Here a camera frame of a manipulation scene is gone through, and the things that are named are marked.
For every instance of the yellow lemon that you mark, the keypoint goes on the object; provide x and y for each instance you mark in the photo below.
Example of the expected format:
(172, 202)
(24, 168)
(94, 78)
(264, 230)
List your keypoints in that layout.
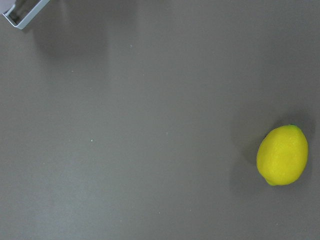
(282, 155)

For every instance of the aluminium frame post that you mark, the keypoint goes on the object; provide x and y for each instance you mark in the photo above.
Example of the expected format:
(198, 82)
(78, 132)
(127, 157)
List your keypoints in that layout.
(20, 13)

